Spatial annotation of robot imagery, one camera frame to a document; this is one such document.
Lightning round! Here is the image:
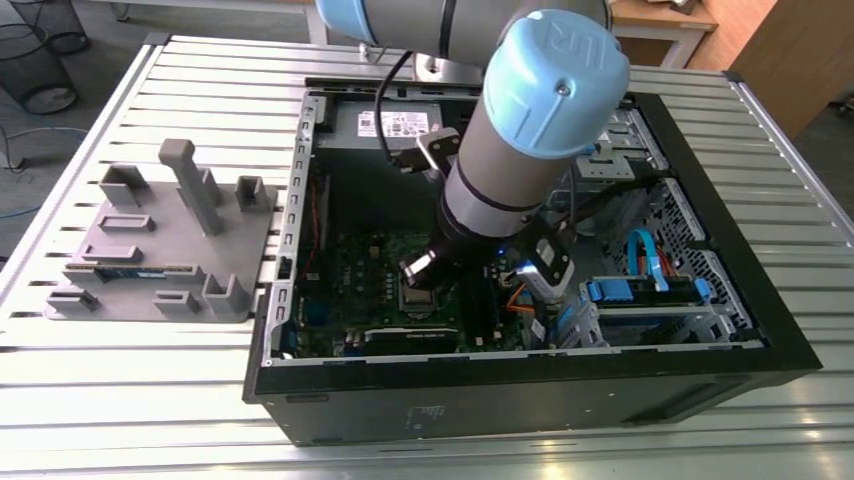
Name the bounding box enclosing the black camera cable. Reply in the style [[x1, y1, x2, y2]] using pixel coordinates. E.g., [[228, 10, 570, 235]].
[[565, 162, 582, 242], [373, 47, 414, 162]]

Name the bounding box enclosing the metal optical drive cage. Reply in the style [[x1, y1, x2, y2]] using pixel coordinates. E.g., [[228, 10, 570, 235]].
[[572, 107, 672, 211]]

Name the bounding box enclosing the green Dell motherboard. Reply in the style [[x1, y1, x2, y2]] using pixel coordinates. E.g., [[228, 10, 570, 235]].
[[292, 227, 528, 357]]

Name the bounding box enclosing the black wire mesh bin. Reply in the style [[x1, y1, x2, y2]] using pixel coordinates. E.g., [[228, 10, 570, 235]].
[[0, 22, 79, 117], [25, 0, 91, 57]]

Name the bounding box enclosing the grey power supply unit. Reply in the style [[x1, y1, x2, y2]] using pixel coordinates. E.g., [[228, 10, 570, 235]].
[[312, 99, 478, 234]]

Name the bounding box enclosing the green RAM stick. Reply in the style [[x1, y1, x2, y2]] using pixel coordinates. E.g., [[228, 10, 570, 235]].
[[65, 263, 198, 282]]

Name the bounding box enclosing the wooden cabinet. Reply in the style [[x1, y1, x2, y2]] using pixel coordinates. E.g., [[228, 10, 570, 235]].
[[725, 0, 854, 141]]

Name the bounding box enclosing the black sleeved cable bundle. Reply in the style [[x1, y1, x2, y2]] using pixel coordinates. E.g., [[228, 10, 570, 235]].
[[532, 174, 675, 239]]

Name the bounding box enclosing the black graphics card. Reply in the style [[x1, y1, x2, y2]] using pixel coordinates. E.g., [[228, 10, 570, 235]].
[[362, 325, 460, 355]]

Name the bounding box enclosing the metal disk bay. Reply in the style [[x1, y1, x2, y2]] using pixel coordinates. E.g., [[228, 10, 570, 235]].
[[549, 277, 761, 349]]

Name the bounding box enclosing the metal socket cover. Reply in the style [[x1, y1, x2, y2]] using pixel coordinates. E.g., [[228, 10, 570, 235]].
[[396, 284, 440, 309]]

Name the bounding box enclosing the hard disk in blue carrier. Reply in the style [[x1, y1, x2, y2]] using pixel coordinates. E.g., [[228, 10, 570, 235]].
[[582, 277, 709, 306]]

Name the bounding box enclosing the black PC case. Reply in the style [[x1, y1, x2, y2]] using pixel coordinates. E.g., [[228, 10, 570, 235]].
[[240, 74, 823, 446]]

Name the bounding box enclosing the grey parts rack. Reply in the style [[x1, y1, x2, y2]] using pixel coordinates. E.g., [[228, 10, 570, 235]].
[[42, 138, 281, 324]]

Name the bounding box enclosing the CPU socket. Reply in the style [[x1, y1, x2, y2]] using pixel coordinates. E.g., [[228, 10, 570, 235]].
[[394, 269, 440, 314]]

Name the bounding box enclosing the thin red wire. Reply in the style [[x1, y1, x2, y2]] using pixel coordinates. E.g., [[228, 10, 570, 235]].
[[302, 172, 322, 280]]

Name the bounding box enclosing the grey camera with black plate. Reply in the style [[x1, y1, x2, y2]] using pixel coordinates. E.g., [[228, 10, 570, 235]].
[[389, 126, 462, 175]]

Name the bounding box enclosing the black RAM slot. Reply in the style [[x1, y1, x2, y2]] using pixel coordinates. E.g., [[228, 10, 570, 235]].
[[465, 274, 482, 347], [458, 279, 476, 347], [472, 269, 492, 347]]

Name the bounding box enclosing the blue flat data cable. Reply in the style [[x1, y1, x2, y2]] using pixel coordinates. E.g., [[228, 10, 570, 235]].
[[625, 228, 668, 292]]

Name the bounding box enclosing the wooden desk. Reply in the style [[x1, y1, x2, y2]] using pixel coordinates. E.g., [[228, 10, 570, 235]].
[[609, 0, 720, 71]]

